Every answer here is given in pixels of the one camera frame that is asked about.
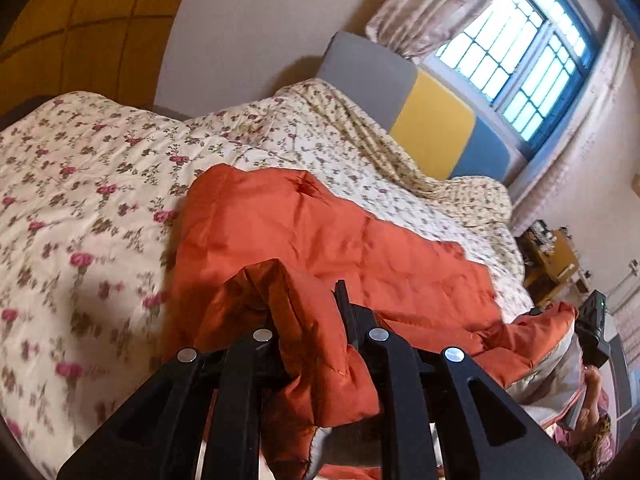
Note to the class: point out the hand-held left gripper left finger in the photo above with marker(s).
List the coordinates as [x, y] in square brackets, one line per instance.
[260, 350]

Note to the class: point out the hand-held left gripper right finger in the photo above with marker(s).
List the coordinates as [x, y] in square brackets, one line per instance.
[357, 320]

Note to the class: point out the person's right forearm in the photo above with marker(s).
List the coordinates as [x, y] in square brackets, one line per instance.
[592, 395]

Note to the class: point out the wooden wardrobe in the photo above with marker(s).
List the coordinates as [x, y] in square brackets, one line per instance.
[90, 15]

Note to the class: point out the wooden desk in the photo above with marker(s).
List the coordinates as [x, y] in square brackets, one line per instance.
[547, 260]

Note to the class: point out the grey yellow blue headboard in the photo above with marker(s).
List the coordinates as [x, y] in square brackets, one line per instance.
[430, 120]

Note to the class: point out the barred window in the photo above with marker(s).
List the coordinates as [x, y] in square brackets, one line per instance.
[520, 55]

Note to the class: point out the orange quilted jacket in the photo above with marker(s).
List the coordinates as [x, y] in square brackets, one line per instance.
[300, 240]

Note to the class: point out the long floral curtain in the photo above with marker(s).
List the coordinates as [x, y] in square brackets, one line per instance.
[585, 150]

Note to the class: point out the short floral curtain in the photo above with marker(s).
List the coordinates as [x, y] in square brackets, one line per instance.
[425, 5]

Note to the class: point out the floral quilt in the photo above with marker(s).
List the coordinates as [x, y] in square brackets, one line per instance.
[75, 185]

